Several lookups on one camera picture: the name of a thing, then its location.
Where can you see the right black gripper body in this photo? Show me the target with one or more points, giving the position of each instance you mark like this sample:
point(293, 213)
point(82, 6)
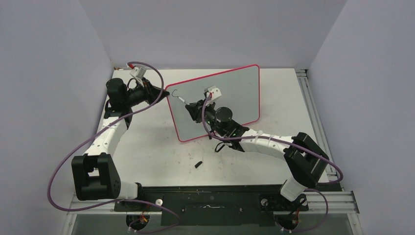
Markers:
point(210, 114)

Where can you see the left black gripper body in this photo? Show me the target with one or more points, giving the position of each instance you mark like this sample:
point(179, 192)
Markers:
point(138, 95)

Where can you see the pink framed whiteboard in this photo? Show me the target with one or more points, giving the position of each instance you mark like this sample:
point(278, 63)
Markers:
point(240, 90)

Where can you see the black marker cap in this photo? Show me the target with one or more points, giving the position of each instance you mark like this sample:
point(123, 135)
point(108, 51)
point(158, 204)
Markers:
point(198, 164)

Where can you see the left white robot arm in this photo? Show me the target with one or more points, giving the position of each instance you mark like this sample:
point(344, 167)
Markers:
point(94, 173)

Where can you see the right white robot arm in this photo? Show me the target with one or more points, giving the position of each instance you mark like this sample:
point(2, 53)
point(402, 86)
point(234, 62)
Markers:
point(305, 159)

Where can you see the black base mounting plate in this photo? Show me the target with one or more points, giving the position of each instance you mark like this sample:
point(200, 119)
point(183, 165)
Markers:
point(222, 205)

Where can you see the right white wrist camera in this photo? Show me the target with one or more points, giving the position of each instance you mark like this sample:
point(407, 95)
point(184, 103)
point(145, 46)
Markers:
point(213, 92)

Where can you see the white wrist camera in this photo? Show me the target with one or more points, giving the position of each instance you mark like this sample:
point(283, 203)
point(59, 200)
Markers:
point(138, 72)
point(213, 92)

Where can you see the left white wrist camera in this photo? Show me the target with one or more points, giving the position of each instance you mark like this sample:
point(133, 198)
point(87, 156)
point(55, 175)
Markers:
point(138, 72)

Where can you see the aluminium rail frame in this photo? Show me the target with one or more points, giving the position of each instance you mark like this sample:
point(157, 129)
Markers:
point(150, 153)

